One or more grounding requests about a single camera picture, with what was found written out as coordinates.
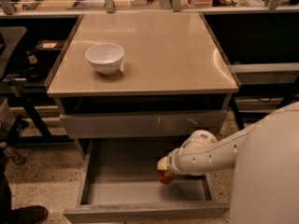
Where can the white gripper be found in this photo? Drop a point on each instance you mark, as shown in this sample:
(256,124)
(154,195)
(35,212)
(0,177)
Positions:
(172,164)

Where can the red coke can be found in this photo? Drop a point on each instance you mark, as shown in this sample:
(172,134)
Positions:
(165,177)

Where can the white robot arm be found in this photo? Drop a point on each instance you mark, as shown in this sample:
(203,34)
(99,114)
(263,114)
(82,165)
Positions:
(265,160)

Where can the closed grey top drawer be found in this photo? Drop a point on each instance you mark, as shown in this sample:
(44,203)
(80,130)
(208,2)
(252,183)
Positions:
(141,124)

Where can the open grey middle drawer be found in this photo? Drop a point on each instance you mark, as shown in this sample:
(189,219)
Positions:
(119,184)

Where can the grey drawer cabinet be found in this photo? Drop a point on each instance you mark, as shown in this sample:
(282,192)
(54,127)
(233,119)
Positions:
(171,64)

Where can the black table leg right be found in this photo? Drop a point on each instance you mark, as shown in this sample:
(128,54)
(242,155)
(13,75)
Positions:
(238,118)

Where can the white bowl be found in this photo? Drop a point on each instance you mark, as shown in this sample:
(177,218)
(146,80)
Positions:
(105,58)

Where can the brown shoe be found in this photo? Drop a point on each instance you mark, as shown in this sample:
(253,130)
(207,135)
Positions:
(35,214)

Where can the plastic bottle on floor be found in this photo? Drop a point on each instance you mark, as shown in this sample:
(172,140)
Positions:
(12,153)

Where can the person's dark trouser leg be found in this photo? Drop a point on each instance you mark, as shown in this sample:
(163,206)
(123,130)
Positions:
(5,200)

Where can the black desk frame left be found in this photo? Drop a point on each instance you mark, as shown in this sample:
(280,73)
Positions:
(35,105)

